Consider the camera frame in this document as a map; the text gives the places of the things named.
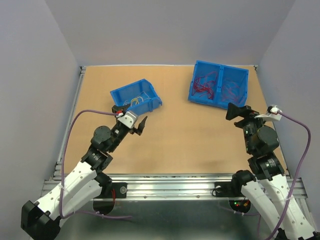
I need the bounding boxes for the large blue divided bin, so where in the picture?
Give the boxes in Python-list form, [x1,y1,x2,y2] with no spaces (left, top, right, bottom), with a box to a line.
[188,60,249,109]

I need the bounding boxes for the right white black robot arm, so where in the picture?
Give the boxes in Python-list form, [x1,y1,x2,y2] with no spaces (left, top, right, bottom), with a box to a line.
[225,102,320,240]

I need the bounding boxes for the red wires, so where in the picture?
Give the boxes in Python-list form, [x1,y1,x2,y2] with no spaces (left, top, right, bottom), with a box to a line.
[191,71,219,101]

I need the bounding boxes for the small blue plastic bin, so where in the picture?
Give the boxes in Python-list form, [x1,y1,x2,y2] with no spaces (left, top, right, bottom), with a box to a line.
[110,79,163,116]

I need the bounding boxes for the aluminium extrusion rail frame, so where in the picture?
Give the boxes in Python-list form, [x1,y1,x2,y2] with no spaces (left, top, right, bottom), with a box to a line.
[28,65,320,240]

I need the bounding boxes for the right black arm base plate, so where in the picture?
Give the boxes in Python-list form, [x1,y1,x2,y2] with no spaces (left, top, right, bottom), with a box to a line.
[211,181,245,198]

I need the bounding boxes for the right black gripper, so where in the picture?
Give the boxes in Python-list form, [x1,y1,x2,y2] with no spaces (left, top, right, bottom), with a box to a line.
[225,101,271,153]

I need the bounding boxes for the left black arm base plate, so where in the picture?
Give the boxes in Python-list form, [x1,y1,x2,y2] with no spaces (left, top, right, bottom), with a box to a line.
[95,182,128,199]

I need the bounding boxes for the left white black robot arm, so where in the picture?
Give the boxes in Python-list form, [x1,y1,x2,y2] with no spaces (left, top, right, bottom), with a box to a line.
[20,105,146,240]

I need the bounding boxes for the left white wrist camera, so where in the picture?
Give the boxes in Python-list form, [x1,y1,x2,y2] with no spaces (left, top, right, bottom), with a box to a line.
[117,111,138,129]

